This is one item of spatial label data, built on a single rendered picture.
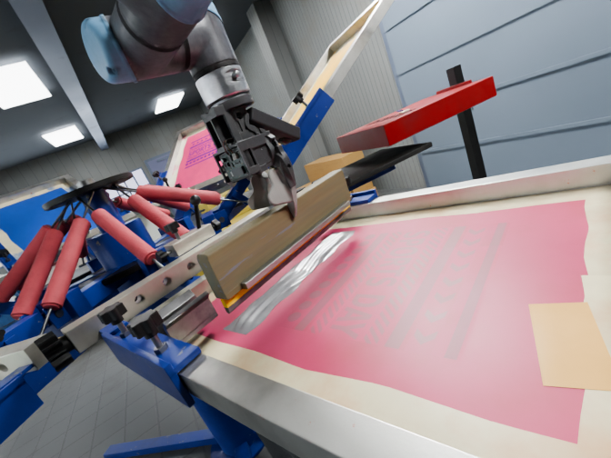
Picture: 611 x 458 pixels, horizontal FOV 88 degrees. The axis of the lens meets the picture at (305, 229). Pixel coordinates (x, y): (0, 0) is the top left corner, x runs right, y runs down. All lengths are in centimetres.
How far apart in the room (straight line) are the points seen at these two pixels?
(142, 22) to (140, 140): 1015
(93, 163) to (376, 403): 1032
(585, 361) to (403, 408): 15
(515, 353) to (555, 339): 4
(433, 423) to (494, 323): 13
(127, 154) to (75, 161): 124
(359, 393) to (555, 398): 16
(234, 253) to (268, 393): 21
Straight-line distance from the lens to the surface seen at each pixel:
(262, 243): 51
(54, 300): 113
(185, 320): 57
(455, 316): 41
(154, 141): 1057
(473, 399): 33
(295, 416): 32
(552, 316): 40
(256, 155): 52
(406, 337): 40
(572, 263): 48
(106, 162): 1048
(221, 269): 47
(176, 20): 40
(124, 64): 49
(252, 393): 37
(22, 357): 86
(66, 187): 269
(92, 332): 78
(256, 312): 57
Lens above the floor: 121
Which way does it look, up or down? 16 degrees down
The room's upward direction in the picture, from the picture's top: 23 degrees counter-clockwise
